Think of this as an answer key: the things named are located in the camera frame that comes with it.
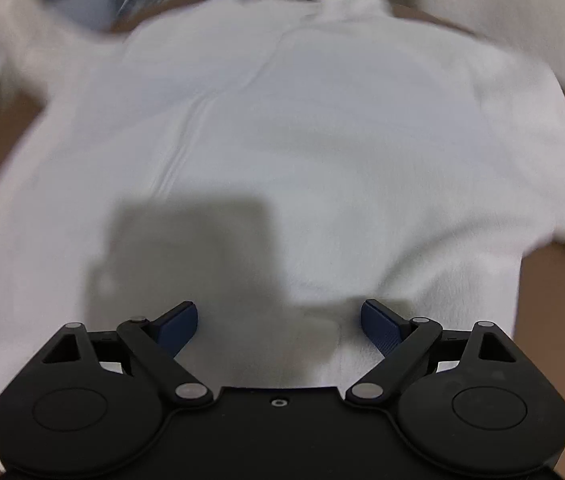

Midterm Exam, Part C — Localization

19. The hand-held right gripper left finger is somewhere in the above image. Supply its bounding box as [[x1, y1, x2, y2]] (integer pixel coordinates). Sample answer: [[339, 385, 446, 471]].
[[41, 301, 214, 407]]

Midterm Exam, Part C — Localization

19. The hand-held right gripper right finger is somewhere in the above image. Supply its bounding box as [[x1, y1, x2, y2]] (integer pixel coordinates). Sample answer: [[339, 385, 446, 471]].
[[345, 299, 518, 406]]

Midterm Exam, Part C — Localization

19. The white sweatshirt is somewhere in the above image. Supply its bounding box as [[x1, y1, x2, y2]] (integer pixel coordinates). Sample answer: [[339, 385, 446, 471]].
[[0, 0, 565, 456]]

